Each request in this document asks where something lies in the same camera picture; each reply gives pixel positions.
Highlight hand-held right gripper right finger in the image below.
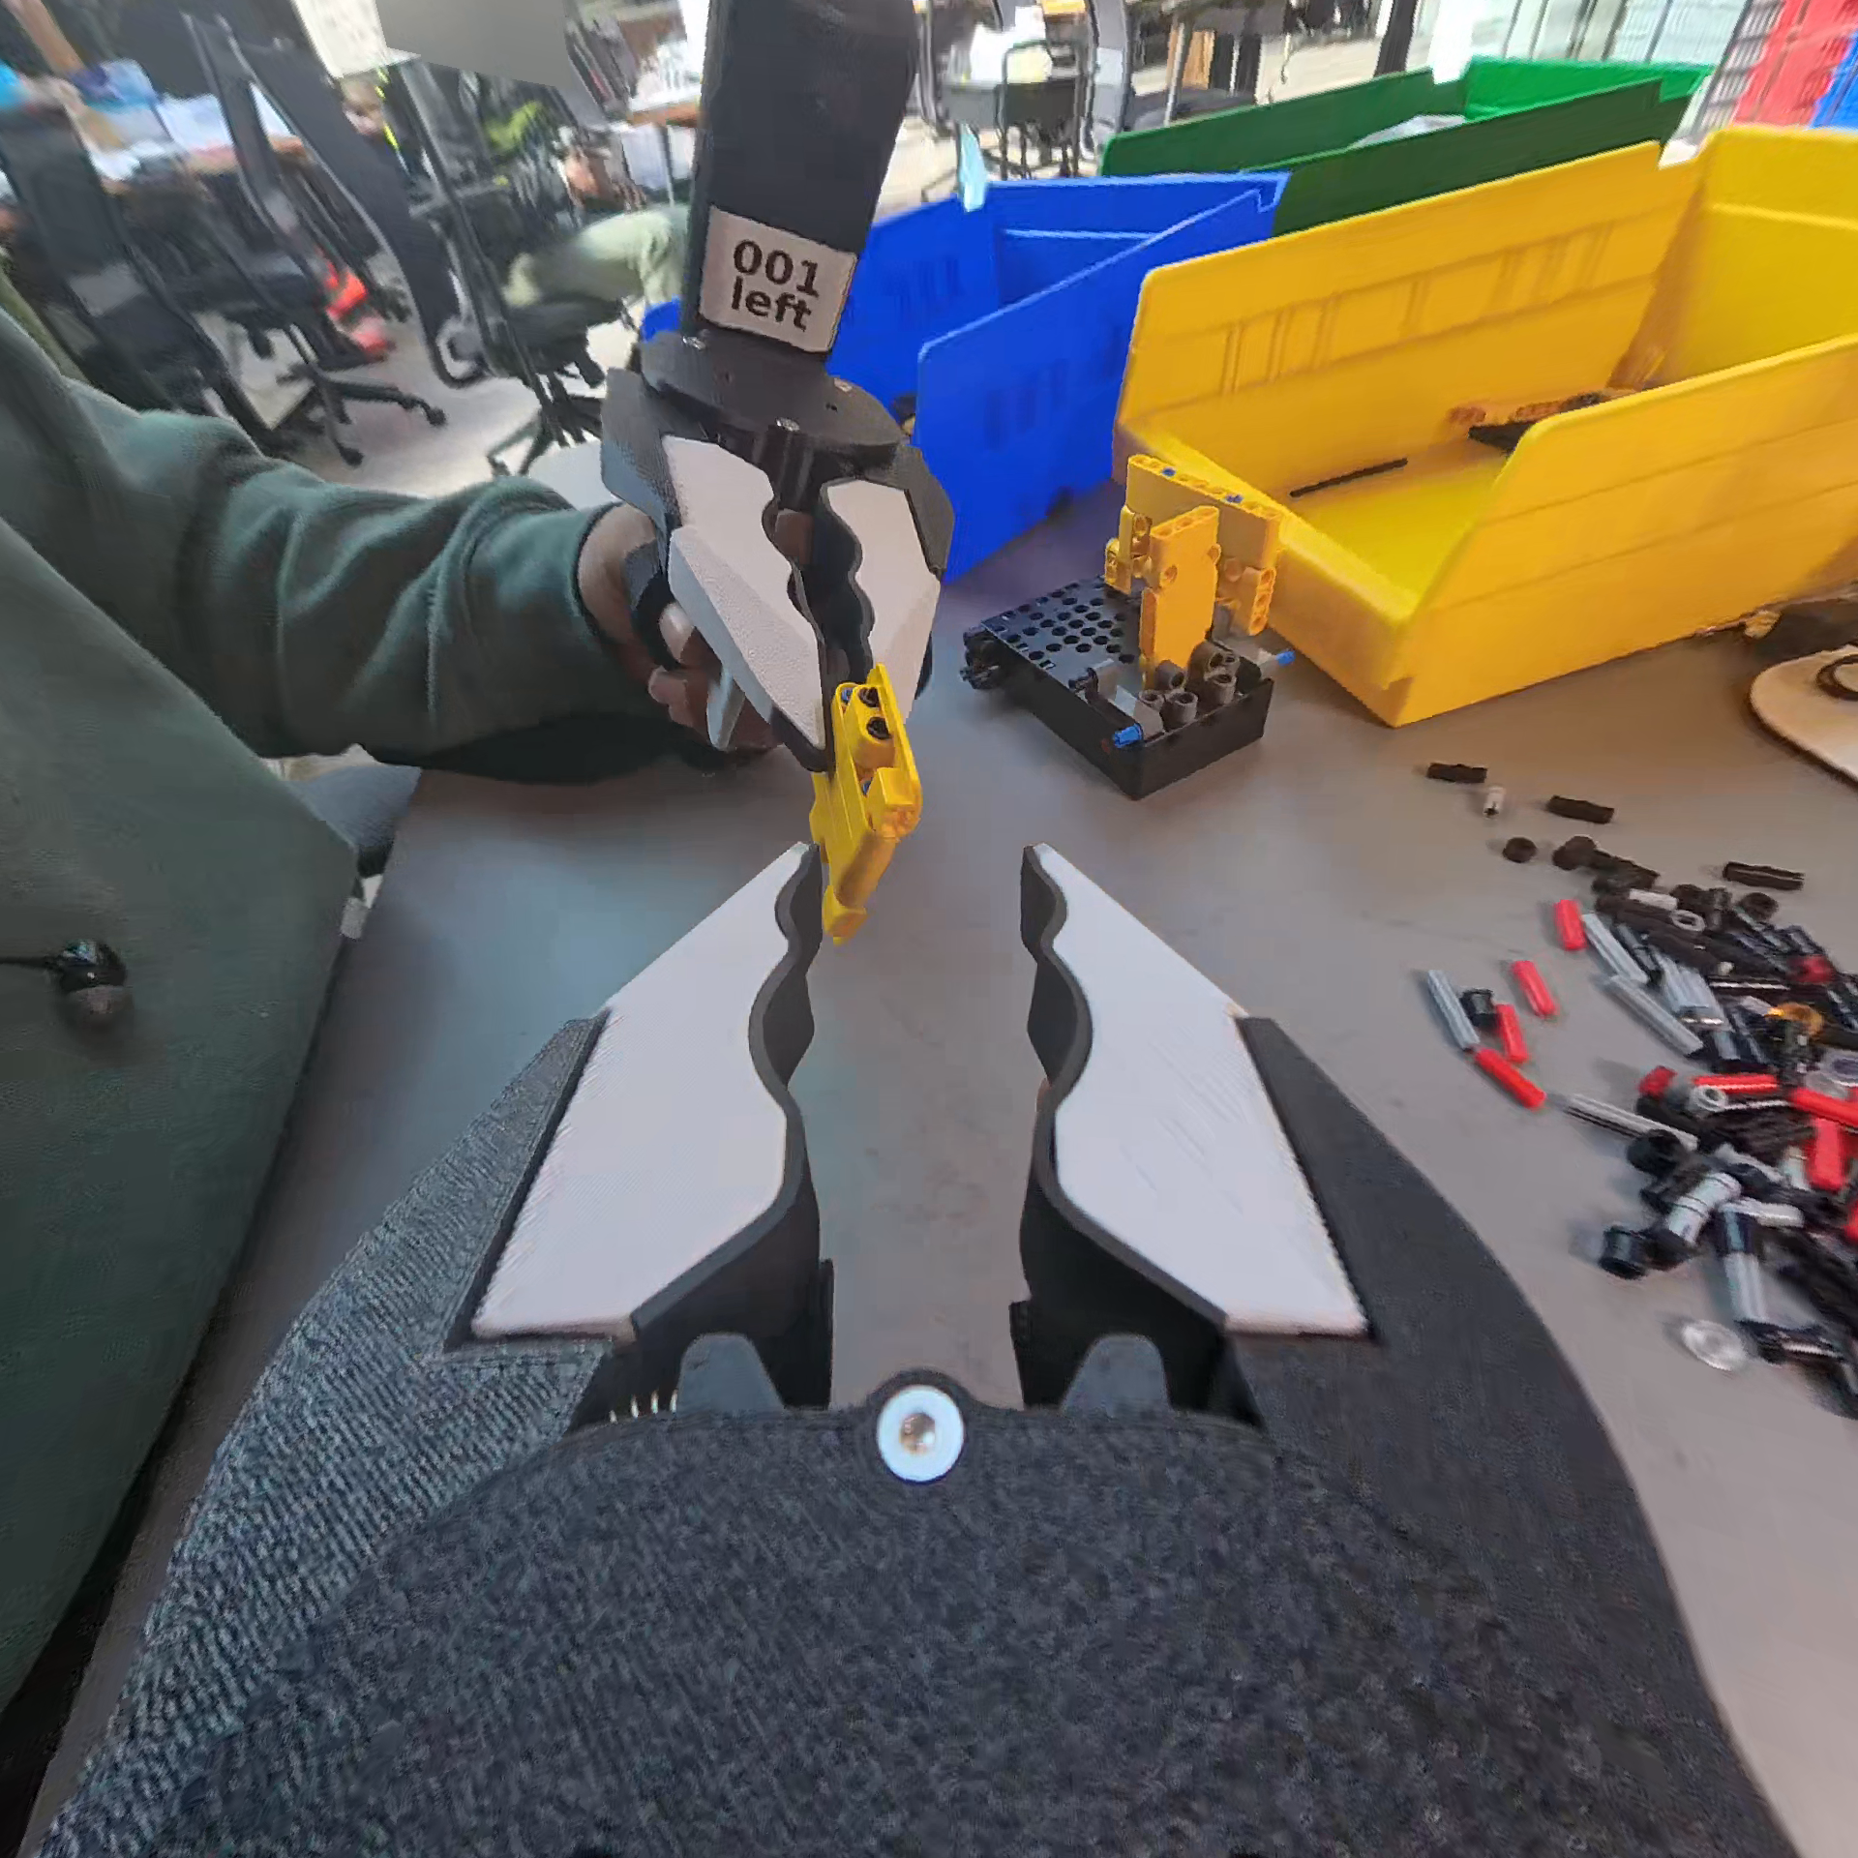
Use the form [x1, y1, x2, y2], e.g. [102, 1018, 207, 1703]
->
[1020, 846, 1371, 1338]

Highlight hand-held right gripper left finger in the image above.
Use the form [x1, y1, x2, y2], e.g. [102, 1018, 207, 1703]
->
[472, 843, 827, 1341]

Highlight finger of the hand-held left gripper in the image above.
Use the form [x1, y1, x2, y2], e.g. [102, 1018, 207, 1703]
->
[660, 432, 839, 774]
[811, 481, 945, 713]

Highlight yellow lego subassembly blue pins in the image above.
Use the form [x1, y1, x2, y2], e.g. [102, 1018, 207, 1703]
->
[808, 663, 924, 945]

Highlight person's left forearm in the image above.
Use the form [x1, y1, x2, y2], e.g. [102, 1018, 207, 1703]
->
[0, 311, 698, 788]

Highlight lego model on black base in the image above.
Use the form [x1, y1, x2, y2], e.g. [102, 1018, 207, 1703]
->
[961, 451, 1296, 805]

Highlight pile of small lego pieces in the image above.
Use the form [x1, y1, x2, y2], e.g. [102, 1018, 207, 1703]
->
[1422, 756, 1858, 1417]

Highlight lego tracked assembly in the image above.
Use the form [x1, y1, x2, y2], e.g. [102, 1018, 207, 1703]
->
[1449, 380, 1648, 445]

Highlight person's left hand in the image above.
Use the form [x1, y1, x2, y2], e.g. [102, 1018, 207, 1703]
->
[576, 501, 793, 760]

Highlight blue storage bin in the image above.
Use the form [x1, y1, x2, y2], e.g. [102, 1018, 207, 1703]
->
[637, 172, 1292, 581]

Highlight black office chair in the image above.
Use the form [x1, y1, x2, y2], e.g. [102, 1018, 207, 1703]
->
[189, 16, 451, 467]
[386, 65, 612, 481]

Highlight black earbud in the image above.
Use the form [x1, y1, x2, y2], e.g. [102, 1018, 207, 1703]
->
[51, 937, 136, 1025]

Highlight green storage bin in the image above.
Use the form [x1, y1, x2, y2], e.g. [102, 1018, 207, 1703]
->
[1096, 58, 1714, 241]

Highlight yellow storage bin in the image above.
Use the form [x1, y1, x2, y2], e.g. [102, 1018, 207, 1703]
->
[1116, 123, 1858, 728]

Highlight pale document stand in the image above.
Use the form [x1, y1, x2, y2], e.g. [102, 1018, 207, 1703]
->
[1745, 643, 1858, 795]

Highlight shelf of coloured bins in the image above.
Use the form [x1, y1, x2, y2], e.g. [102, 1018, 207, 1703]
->
[1690, 0, 1858, 134]

